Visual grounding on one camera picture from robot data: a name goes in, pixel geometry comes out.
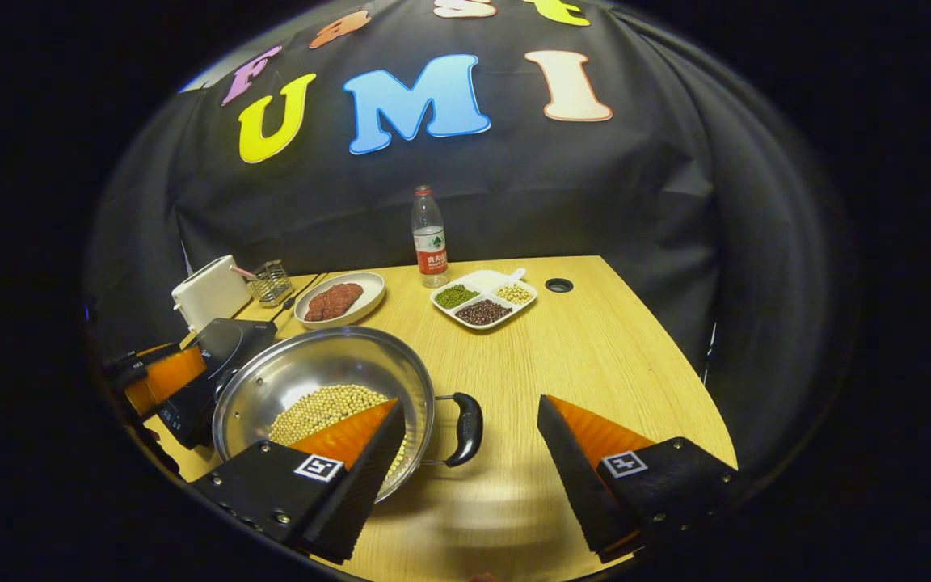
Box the black induction cooktop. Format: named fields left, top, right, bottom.
left=157, top=318, right=278, bottom=450

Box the round white plate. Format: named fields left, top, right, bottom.
left=293, top=272, right=386, bottom=330

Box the white divided dish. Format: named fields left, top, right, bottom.
left=430, top=269, right=538, bottom=331

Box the small wire basket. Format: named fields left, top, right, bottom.
left=249, top=259, right=294, bottom=308

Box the stainless steel pot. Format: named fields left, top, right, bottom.
left=212, top=326, right=484, bottom=506

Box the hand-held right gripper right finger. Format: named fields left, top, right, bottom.
left=536, top=394, right=738, bottom=564

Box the raw red meat slice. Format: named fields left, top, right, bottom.
left=305, top=282, right=364, bottom=323

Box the white toaster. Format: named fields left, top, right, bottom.
left=171, top=255, right=252, bottom=334

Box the black power cable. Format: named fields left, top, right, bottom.
left=272, top=273, right=329, bottom=324

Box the heap of soybeans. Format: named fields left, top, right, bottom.
left=269, top=384, right=410, bottom=486

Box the clear water bottle red label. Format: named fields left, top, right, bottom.
left=411, top=185, right=450, bottom=289

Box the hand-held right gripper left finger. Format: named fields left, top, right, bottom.
left=191, top=398, right=407, bottom=565

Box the heap of green mung beans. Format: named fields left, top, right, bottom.
left=435, top=284, right=480, bottom=310

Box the heap of dark red beans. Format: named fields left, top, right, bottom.
left=455, top=299, right=512, bottom=327

